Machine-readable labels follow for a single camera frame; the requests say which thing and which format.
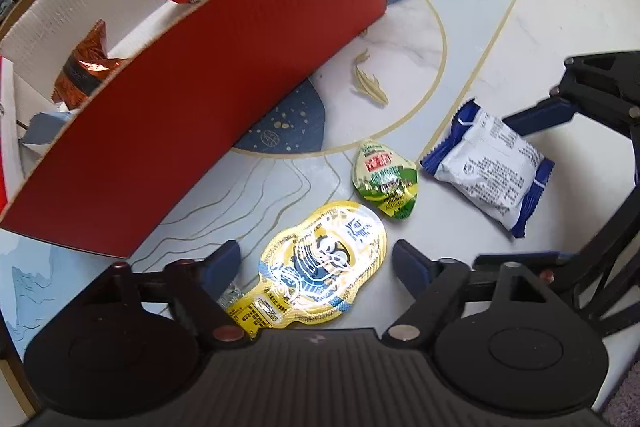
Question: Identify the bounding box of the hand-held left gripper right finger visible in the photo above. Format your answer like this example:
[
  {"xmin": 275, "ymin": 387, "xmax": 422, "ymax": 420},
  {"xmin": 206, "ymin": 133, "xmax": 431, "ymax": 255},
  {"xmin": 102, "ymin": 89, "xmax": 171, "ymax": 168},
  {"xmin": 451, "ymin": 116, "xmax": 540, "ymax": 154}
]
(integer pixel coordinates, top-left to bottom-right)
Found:
[{"xmin": 380, "ymin": 239, "xmax": 552, "ymax": 351}]

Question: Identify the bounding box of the white and blue snack packet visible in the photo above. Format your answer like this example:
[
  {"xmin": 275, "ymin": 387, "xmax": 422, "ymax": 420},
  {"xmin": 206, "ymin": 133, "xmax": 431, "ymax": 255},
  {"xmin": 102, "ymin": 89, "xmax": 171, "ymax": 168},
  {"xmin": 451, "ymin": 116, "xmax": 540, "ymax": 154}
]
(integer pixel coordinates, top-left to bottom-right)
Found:
[{"xmin": 420, "ymin": 99, "xmax": 556, "ymax": 239}]

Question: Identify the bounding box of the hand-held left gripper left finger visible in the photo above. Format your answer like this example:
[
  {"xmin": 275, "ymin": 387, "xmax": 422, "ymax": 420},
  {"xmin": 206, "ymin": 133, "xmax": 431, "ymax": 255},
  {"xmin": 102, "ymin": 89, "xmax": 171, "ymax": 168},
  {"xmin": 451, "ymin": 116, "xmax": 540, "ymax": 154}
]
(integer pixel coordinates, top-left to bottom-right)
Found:
[{"xmin": 82, "ymin": 239, "xmax": 252, "ymax": 351}]

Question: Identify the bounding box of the orange brown foil packet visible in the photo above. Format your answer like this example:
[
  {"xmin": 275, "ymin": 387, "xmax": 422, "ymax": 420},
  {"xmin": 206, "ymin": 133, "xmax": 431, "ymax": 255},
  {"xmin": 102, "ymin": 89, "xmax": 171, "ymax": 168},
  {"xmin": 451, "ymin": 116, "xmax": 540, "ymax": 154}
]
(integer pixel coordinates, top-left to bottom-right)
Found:
[{"xmin": 52, "ymin": 19, "xmax": 128, "ymax": 110}]

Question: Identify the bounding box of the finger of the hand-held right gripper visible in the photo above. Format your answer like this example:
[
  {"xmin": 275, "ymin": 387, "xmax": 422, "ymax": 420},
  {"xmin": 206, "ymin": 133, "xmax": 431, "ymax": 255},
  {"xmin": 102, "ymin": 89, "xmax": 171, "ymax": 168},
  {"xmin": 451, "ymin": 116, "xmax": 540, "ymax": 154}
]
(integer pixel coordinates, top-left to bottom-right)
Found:
[
  {"xmin": 501, "ymin": 52, "xmax": 640, "ymax": 144},
  {"xmin": 472, "ymin": 177, "xmax": 640, "ymax": 339}
]

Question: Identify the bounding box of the yellow cartoon pouch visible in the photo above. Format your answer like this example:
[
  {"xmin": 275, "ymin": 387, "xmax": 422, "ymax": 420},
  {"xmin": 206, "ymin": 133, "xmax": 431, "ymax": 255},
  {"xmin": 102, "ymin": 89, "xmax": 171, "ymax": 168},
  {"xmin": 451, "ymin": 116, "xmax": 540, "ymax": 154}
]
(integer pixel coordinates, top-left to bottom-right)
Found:
[{"xmin": 220, "ymin": 201, "xmax": 388, "ymax": 340}]

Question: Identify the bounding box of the pale blue grey wrapper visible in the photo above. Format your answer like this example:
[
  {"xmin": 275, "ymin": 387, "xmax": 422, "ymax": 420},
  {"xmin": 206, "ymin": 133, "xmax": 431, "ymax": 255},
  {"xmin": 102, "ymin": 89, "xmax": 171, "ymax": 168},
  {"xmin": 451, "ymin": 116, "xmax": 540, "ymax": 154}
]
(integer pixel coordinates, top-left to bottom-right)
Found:
[{"xmin": 20, "ymin": 109, "xmax": 76, "ymax": 148}]

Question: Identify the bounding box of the green and white pouch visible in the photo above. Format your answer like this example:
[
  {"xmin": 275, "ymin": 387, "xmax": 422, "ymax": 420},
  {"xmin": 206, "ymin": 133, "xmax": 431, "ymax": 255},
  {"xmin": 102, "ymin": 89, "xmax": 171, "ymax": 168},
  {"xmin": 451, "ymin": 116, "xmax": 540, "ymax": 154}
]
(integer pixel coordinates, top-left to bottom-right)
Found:
[{"xmin": 351, "ymin": 139, "xmax": 419, "ymax": 220}]

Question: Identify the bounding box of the red cardboard box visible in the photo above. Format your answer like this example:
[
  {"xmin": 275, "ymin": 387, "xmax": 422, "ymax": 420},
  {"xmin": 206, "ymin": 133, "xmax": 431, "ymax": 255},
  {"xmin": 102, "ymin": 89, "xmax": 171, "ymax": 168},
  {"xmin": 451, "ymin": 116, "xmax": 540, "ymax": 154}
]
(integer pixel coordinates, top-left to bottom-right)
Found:
[{"xmin": 0, "ymin": 0, "xmax": 398, "ymax": 259}]

